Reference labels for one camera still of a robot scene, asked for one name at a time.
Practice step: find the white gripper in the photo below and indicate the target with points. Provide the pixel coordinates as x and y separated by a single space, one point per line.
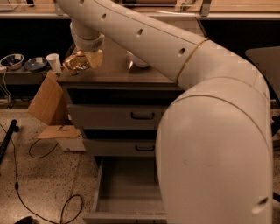
90 44

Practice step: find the crushed orange can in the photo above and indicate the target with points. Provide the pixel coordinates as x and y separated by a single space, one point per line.
76 63

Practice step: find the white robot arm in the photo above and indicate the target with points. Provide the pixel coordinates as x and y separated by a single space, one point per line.
214 145

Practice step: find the grey drawer cabinet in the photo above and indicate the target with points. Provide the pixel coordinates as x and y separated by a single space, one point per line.
116 73

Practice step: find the grey top drawer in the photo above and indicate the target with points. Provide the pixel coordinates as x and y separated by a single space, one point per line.
118 109

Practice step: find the grey bottom drawer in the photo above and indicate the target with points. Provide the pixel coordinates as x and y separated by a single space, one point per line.
127 192

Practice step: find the white bowl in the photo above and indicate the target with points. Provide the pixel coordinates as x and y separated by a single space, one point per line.
136 61

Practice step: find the white paper cup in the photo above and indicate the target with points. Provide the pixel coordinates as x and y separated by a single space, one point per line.
54 61

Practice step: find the brown cardboard box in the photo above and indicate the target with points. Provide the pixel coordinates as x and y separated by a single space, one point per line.
49 105

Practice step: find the blue bowl right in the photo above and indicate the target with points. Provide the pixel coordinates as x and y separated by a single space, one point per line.
35 64

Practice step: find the blue bowl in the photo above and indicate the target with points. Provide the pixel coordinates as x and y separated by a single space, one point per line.
35 64
13 61

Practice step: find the grey low shelf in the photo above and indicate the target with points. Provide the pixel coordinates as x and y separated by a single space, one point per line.
23 76

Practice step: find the blue bowl left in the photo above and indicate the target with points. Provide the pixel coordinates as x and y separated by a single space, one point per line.
13 61

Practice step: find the black stand leg left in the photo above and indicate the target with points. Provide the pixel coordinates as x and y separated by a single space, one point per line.
3 146

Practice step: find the dark side table top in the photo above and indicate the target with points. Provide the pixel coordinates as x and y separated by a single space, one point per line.
267 60

